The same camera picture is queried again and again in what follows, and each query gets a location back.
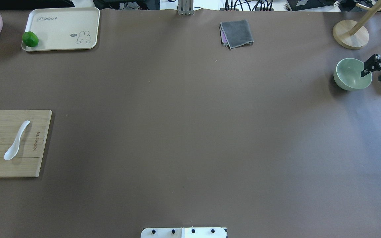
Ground green lime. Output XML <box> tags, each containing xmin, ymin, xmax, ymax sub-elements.
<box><xmin>22</xmin><ymin>31</ymin><xmax>39</xmax><ymax>47</ymax></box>

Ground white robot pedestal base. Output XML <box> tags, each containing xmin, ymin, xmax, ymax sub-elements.
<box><xmin>140</xmin><ymin>226</ymin><xmax>228</xmax><ymax>238</ymax></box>

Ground cream rabbit tray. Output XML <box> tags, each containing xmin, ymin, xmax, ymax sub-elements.
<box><xmin>21</xmin><ymin>7</ymin><xmax>100</xmax><ymax>52</ymax></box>

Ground bamboo cutting board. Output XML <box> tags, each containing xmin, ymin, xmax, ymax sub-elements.
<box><xmin>0</xmin><ymin>110</ymin><xmax>52</xmax><ymax>178</ymax></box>

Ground light green bowl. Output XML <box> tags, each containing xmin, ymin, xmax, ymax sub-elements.
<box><xmin>333</xmin><ymin>58</ymin><xmax>372</xmax><ymax>91</ymax></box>

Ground wooden mug tree stand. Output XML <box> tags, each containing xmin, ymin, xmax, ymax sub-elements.
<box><xmin>332</xmin><ymin>0</ymin><xmax>381</xmax><ymax>50</ymax></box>

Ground grey folded cloth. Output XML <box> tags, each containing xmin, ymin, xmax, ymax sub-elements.
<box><xmin>219</xmin><ymin>19</ymin><xmax>254</xmax><ymax>49</ymax></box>

